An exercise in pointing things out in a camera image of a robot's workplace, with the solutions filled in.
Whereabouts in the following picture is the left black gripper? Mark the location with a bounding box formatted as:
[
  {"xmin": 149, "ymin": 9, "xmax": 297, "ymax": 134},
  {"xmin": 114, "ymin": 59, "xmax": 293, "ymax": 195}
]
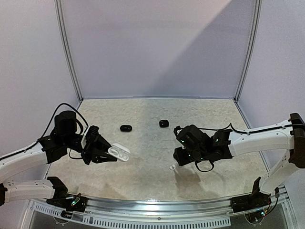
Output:
[{"xmin": 63, "ymin": 131, "xmax": 120, "ymax": 165}]

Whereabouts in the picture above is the white earbud charging case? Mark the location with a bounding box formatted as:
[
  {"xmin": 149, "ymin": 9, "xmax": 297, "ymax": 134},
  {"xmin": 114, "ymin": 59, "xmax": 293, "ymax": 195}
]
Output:
[{"xmin": 108, "ymin": 143, "xmax": 131, "ymax": 162}]

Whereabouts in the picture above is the black earbud charging case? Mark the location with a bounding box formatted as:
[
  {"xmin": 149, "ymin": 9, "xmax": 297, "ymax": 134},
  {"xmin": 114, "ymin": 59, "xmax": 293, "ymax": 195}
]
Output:
[{"xmin": 120, "ymin": 125, "xmax": 132, "ymax": 133}]

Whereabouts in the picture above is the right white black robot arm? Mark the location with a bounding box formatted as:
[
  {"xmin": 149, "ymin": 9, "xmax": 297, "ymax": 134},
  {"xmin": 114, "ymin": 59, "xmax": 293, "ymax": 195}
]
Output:
[{"xmin": 173, "ymin": 113, "xmax": 305, "ymax": 208}]

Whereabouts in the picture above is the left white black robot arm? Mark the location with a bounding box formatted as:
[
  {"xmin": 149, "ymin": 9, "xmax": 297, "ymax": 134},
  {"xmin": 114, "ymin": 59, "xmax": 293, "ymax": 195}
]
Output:
[{"xmin": 0, "ymin": 111, "xmax": 117, "ymax": 208}]

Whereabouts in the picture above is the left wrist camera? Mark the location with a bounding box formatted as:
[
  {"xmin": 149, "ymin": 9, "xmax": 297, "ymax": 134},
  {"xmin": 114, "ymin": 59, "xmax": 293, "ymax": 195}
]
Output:
[{"xmin": 81, "ymin": 125, "xmax": 99, "ymax": 149}]

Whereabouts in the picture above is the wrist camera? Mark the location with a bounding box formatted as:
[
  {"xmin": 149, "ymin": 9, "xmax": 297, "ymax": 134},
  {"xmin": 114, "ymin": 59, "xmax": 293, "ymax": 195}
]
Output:
[
  {"xmin": 81, "ymin": 125, "xmax": 99, "ymax": 149},
  {"xmin": 173, "ymin": 126, "xmax": 185, "ymax": 142}
]

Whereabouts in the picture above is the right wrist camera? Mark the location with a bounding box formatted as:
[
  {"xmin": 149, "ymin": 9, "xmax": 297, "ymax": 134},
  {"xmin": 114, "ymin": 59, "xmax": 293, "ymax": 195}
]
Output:
[{"xmin": 173, "ymin": 126, "xmax": 185, "ymax": 142}]

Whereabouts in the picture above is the aluminium front rail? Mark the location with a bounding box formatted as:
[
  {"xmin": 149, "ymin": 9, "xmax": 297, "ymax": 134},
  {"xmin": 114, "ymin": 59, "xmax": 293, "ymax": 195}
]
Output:
[{"xmin": 22, "ymin": 186, "xmax": 298, "ymax": 229}]

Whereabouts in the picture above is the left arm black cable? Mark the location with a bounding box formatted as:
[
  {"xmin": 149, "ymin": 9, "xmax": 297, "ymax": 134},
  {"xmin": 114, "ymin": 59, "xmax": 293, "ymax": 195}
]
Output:
[{"xmin": 0, "ymin": 103, "xmax": 88, "ymax": 160}]

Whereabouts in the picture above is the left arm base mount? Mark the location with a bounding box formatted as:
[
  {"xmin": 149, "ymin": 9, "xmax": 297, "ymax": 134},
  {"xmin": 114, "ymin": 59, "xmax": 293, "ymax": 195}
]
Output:
[{"xmin": 46, "ymin": 177, "xmax": 89, "ymax": 212}]

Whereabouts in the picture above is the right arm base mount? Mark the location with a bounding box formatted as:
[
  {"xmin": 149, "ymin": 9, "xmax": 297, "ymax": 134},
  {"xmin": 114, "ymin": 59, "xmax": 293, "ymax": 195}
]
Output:
[{"xmin": 230, "ymin": 177, "xmax": 272, "ymax": 213}]

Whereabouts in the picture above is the left aluminium frame post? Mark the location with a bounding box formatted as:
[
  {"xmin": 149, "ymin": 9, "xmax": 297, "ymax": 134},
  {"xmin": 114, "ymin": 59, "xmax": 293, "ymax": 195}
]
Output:
[{"xmin": 54, "ymin": 0, "xmax": 83, "ymax": 103}]

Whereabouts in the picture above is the aluminium frame post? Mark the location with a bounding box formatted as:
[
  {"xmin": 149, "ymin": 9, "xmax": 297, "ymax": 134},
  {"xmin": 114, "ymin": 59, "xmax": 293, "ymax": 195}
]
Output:
[
  {"xmin": 234, "ymin": 0, "xmax": 262, "ymax": 103},
  {"xmin": 54, "ymin": 0, "xmax": 83, "ymax": 103}
]

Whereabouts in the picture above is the right aluminium frame post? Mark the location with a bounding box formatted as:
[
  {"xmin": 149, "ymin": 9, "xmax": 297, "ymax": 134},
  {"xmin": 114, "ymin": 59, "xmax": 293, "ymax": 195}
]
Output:
[{"xmin": 234, "ymin": 0, "xmax": 262, "ymax": 103}]

